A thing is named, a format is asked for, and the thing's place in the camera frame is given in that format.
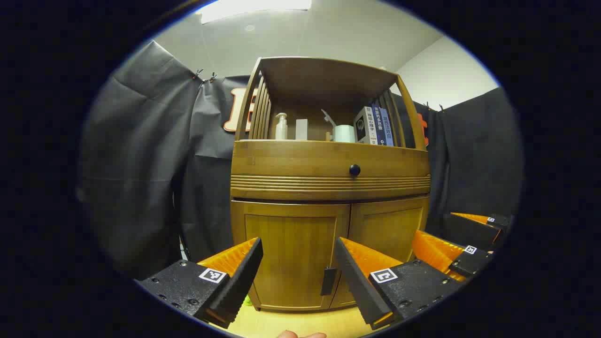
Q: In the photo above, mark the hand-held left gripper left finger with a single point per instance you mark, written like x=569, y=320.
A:
x=239, y=277

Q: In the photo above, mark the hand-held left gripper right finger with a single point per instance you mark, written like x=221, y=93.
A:
x=357, y=281

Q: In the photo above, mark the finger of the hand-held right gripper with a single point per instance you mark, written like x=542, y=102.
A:
x=469, y=230
x=469, y=263

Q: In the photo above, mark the wooden cabinet door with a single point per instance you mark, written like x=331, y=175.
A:
x=389, y=225
x=291, y=249

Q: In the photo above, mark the wooden double-door shoe cabinet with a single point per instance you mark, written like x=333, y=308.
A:
x=324, y=77

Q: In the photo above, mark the wooden cabinet drawer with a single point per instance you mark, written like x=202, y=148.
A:
x=291, y=162

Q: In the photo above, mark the light green soft object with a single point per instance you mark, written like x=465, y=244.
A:
x=247, y=299

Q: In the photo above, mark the black round drawer knob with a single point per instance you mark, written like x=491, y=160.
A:
x=354, y=170

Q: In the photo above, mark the dark blue book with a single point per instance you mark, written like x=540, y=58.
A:
x=379, y=126

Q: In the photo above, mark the white cup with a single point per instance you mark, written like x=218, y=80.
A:
x=344, y=134

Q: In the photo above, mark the black backdrop cloth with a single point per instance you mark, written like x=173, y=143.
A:
x=141, y=164

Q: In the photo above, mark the white pump bottle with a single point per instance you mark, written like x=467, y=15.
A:
x=281, y=129

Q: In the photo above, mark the small white box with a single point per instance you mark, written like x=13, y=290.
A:
x=301, y=130

